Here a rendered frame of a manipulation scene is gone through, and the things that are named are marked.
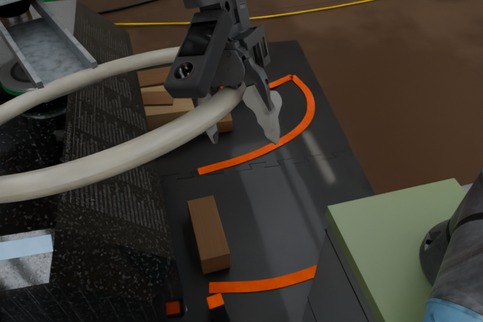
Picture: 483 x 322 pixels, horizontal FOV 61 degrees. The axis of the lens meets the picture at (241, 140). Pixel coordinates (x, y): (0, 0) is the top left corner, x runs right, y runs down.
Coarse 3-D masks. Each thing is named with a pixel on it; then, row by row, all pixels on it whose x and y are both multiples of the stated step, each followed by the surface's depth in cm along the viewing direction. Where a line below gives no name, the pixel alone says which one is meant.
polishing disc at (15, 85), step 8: (8, 64) 124; (16, 64) 124; (0, 72) 121; (8, 72) 121; (16, 72) 121; (8, 80) 118; (16, 80) 118; (24, 80) 118; (8, 88) 117; (16, 88) 115; (24, 88) 115; (32, 88) 115
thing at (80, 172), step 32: (128, 64) 83; (160, 64) 84; (32, 96) 77; (224, 96) 51; (160, 128) 46; (192, 128) 47; (96, 160) 43; (128, 160) 43; (0, 192) 43; (32, 192) 43
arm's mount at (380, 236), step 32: (416, 192) 90; (448, 192) 90; (352, 224) 84; (384, 224) 84; (416, 224) 84; (352, 256) 79; (384, 256) 79; (416, 256) 79; (384, 288) 74; (416, 288) 74; (384, 320) 70; (416, 320) 70
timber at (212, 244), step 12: (192, 204) 178; (204, 204) 178; (192, 216) 174; (204, 216) 174; (216, 216) 174; (192, 228) 180; (204, 228) 170; (216, 228) 170; (204, 240) 166; (216, 240) 166; (204, 252) 162; (216, 252) 162; (228, 252) 162; (204, 264) 162; (216, 264) 165; (228, 264) 168
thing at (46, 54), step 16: (32, 0) 106; (48, 16) 97; (0, 32) 96; (16, 32) 100; (32, 32) 99; (48, 32) 99; (64, 32) 91; (16, 48) 86; (32, 48) 94; (48, 48) 94; (64, 48) 94; (80, 48) 86; (32, 64) 89; (48, 64) 89; (64, 64) 89; (80, 64) 89; (96, 64) 83; (32, 80) 80; (48, 80) 85
